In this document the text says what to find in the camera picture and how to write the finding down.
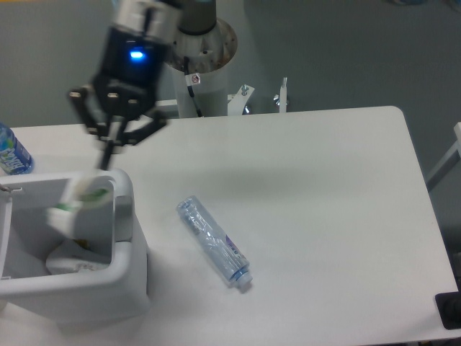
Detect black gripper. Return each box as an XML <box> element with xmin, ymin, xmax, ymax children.
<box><xmin>68</xmin><ymin>26</ymin><xmax>168</xmax><ymax>169</ymax></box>

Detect crushed clear plastic bottle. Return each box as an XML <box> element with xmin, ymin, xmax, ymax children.
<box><xmin>176</xmin><ymin>196</ymin><xmax>253</xmax><ymax>290</ymax></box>

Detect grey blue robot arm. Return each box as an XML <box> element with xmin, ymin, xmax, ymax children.
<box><xmin>68</xmin><ymin>1</ymin><xmax>188</xmax><ymax>170</ymax></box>

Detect white plastic trash can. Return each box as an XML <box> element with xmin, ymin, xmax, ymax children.
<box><xmin>1</xmin><ymin>169</ymin><xmax>150</xmax><ymax>324</ymax></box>

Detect blue labelled water bottle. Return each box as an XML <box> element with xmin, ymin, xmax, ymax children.
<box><xmin>1</xmin><ymin>123</ymin><xmax>34</xmax><ymax>175</ymax></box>

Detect black table clamp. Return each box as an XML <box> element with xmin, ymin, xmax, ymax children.
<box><xmin>435</xmin><ymin>291</ymin><xmax>460</xmax><ymax>330</ymax></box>

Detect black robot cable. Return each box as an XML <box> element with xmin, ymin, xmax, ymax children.
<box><xmin>183</xmin><ymin>56</ymin><xmax>203</xmax><ymax>118</ymax></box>

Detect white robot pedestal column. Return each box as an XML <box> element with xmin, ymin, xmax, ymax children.
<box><xmin>166</xmin><ymin>19</ymin><xmax>238</xmax><ymax>109</ymax></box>

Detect white metal base frame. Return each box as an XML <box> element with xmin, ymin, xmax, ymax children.
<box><xmin>123</xmin><ymin>76</ymin><xmax>289</xmax><ymax>122</ymax></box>

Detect white frame at right edge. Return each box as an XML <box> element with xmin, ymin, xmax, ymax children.
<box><xmin>426</xmin><ymin>122</ymin><xmax>460</xmax><ymax>191</ymax></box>

